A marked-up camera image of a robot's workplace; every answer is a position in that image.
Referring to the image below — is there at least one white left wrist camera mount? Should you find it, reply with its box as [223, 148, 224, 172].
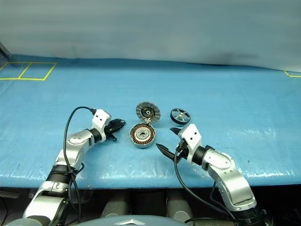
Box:
[91, 109, 111, 142]

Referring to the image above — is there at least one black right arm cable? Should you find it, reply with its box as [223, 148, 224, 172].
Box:
[174, 141, 238, 224]

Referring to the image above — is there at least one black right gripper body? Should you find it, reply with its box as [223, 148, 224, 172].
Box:
[175, 138, 189, 162]

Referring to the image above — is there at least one black spoked rotor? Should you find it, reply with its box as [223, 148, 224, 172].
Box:
[170, 108, 191, 124]

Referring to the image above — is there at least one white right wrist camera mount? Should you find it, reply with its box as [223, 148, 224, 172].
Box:
[178, 124, 203, 165]

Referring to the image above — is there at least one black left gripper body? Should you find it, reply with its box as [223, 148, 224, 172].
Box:
[103, 120, 118, 143]

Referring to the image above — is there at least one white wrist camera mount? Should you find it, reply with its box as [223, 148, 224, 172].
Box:
[91, 109, 111, 142]
[178, 124, 203, 165]

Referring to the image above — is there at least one dark rounded shape under table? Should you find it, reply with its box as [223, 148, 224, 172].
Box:
[166, 197, 194, 219]
[103, 200, 130, 218]

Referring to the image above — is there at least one motor housing with copper windings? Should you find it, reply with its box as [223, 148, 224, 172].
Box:
[128, 122, 157, 149]

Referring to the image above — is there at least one grey robot chest with logo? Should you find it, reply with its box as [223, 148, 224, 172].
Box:
[7, 213, 189, 226]

